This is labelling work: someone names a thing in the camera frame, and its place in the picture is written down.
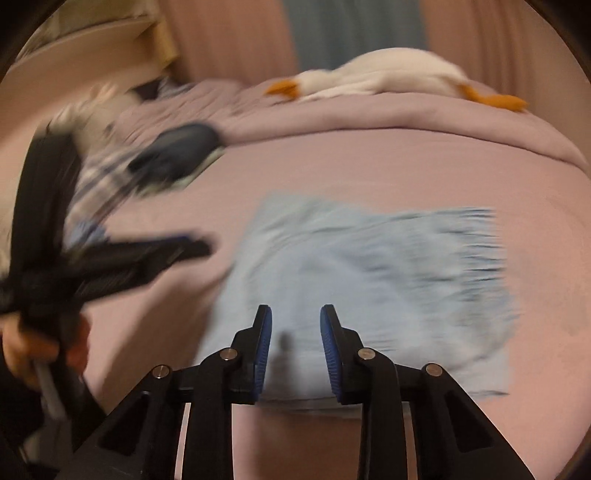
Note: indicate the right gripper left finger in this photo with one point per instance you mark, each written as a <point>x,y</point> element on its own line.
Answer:
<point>177,424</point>

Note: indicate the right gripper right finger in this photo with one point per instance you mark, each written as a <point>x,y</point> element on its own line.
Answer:
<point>453,437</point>

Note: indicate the white goose plush toy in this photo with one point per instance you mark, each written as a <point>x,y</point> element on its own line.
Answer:
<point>391,70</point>

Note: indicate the light blue denim pants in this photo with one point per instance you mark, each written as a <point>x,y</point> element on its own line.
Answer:
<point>419,287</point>

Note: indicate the pink curtain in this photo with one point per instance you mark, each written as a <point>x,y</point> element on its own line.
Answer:
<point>505,46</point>

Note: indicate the cream headboard shelf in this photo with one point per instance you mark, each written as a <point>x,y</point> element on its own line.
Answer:
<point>87,34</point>

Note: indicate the blue-grey curtain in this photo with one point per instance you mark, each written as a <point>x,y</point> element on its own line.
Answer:
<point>329,33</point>

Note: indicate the lilac duvet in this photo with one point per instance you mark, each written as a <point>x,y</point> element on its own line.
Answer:
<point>243,114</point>

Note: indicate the dark blue folded jeans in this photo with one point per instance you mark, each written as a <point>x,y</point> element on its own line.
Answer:
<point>174,155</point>

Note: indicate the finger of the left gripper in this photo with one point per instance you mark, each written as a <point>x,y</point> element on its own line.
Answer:
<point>153,252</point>
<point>102,276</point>

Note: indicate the plaid pillow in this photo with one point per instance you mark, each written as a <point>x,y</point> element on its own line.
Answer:
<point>103,184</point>

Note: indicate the person's left hand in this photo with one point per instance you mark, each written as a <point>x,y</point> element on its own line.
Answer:
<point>22,348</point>

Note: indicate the small plush toy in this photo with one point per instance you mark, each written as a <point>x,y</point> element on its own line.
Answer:
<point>87,119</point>

